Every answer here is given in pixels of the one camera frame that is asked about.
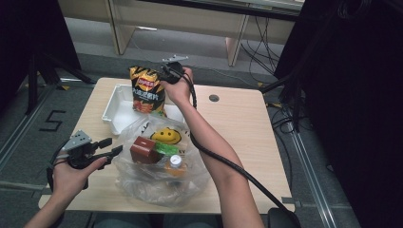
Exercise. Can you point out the orange bottle with white cap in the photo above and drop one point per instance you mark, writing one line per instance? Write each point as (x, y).
(175, 164)

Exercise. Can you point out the green snack packet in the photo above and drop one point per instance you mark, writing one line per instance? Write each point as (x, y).
(167, 148)

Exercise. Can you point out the person's legs in jeans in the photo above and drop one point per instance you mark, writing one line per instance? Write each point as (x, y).
(126, 221)

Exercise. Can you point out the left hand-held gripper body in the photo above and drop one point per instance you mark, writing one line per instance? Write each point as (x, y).
(79, 152)

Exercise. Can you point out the aluminium floor rail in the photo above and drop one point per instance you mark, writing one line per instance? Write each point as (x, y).
(22, 126)
(313, 183)

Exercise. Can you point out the black tripod stand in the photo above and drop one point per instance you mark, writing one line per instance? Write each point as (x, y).
(47, 71)

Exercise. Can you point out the black metal stand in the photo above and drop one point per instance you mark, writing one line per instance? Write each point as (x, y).
(293, 91)

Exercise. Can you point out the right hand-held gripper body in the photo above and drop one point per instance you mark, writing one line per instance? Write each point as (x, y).
(173, 71)

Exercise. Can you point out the dark curtain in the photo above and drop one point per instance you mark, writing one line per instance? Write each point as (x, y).
(355, 95)
(28, 34)

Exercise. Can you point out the black and yellow chips bag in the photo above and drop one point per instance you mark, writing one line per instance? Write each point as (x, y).
(147, 90)

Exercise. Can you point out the white plastic tray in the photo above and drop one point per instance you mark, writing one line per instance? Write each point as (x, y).
(120, 107)

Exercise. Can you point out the reddish brown carton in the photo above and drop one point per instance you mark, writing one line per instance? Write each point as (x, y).
(144, 151)

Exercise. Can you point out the person's left hand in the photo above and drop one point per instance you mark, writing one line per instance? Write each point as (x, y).
(71, 180)

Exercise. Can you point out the person's right hand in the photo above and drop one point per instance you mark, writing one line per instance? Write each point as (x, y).
(179, 90)

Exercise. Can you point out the clear plastic bag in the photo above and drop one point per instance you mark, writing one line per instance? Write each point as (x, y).
(190, 186)

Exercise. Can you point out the light wooden desk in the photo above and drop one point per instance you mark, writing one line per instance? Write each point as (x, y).
(177, 19)

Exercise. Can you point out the black padded object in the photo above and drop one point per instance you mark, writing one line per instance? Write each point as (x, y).
(283, 218)

